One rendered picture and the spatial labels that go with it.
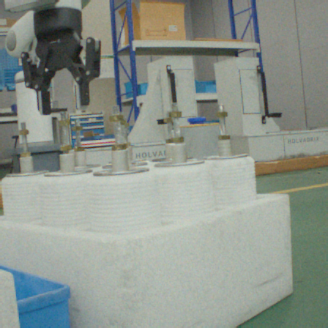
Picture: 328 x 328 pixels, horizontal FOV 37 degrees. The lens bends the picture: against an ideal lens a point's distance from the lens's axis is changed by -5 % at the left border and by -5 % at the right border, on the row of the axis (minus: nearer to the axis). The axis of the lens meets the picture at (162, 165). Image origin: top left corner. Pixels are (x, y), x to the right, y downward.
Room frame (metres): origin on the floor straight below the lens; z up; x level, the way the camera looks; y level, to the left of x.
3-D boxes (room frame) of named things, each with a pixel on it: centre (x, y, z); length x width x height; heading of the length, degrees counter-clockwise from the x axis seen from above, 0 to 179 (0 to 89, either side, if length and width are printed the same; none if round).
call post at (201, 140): (1.12, -0.08, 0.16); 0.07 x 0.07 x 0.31; 47
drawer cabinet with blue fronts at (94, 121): (6.61, 1.00, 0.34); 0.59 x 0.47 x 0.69; 25
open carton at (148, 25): (6.33, -0.02, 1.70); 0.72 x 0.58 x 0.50; 118
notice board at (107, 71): (7.27, 0.78, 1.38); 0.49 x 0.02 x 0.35; 115
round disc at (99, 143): (3.20, 0.38, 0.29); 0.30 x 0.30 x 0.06
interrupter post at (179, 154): (0.77, -0.02, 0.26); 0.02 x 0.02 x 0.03
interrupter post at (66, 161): (0.77, 0.14, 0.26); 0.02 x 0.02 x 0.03
